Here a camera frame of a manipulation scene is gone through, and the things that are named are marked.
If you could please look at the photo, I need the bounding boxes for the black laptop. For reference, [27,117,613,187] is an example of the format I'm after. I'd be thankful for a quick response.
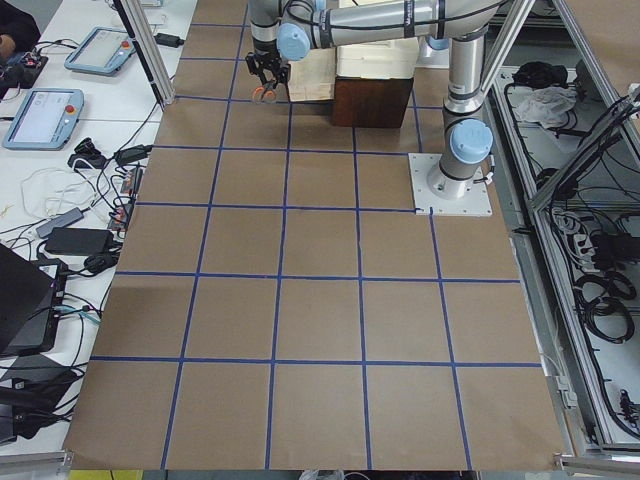
[1,246,68,357]

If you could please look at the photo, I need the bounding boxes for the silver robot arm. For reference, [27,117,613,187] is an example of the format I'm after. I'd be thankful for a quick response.
[248,1,500,200]

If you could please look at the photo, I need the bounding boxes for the white crumpled cloth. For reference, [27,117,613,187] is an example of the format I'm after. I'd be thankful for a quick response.
[514,86,578,129]

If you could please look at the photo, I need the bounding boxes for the dark brown wooden drawer cabinet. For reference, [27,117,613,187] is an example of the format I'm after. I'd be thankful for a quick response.
[331,77,414,129]

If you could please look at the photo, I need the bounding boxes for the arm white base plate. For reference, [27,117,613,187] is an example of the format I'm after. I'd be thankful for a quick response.
[408,153,493,217]

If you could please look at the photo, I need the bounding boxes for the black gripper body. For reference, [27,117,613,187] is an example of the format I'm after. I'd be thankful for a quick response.
[245,50,290,81]

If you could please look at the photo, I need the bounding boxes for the lower teach pendant tablet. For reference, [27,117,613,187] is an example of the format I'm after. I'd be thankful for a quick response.
[2,88,84,151]

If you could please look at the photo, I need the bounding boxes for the light wooden drawer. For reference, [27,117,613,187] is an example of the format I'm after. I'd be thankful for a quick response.
[288,48,336,102]

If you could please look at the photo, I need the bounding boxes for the large black power brick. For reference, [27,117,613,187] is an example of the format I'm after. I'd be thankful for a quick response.
[44,228,113,256]

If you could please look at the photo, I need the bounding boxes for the teach pendant tablet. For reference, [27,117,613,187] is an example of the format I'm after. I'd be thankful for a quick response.
[64,27,135,76]
[2,88,84,151]

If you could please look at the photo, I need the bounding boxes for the orange handled scissors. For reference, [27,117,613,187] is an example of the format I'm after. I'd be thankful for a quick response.
[251,81,277,104]

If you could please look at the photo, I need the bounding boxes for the white foam tray box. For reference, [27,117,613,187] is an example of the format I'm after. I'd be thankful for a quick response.
[336,38,419,80]

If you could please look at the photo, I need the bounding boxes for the upper teach pendant tablet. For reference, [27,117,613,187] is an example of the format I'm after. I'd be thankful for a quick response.
[64,27,135,76]

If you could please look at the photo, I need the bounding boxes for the aluminium frame post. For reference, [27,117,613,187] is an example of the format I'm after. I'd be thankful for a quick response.
[113,0,176,109]

